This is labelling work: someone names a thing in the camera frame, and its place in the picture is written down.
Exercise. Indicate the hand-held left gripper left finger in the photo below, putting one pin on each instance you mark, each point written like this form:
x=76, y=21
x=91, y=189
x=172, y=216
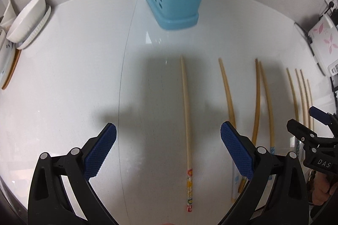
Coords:
x=101, y=151

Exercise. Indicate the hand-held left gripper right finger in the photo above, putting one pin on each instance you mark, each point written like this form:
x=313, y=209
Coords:
x=236, y=151

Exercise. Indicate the white ceramic container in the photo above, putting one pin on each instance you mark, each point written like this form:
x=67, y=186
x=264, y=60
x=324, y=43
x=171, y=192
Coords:
x=8, y=11

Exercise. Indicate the large white bowl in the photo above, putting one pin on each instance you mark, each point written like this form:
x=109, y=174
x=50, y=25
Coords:
x=26, y=16

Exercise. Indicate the person's right hand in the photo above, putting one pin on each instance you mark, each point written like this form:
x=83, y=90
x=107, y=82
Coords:
x=322, y=188

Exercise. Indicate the wooden board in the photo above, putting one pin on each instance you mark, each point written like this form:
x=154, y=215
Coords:
x=12, y=71

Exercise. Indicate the white ribbed dish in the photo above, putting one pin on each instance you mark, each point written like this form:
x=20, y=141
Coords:
x=39, y=26

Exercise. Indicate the bamboo chopstick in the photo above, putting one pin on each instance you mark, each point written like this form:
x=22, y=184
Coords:
x=305, y=98
x=293, y=92
x=268, y=103
x=227, y=90
x=310, y=98
x=301, y=92

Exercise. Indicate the light chopstick with floral end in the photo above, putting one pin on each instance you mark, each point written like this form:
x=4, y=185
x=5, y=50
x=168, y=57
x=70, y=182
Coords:
x=186, y=108

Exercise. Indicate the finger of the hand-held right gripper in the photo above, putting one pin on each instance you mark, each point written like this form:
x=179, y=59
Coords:
x=298, y=128
x=320, y=114

